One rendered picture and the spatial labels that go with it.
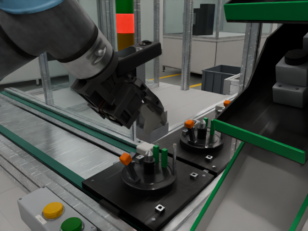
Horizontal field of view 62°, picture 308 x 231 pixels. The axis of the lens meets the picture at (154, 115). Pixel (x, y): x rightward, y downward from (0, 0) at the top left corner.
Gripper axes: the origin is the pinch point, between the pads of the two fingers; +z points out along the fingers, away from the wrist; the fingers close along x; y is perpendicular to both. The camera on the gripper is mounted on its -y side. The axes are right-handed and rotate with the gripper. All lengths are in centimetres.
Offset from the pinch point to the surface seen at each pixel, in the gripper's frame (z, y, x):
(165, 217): 8.9, 17.1, 9.1
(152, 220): 7.2, 18.8, 7.7
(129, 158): 2.4, 10.4, -1.6
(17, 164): 4.4, 25.9, -37.1
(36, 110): 24, 7, -80
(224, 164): 26.5, -2.6, 9.5
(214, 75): 152, -115, -78
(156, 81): 89, -58, -83
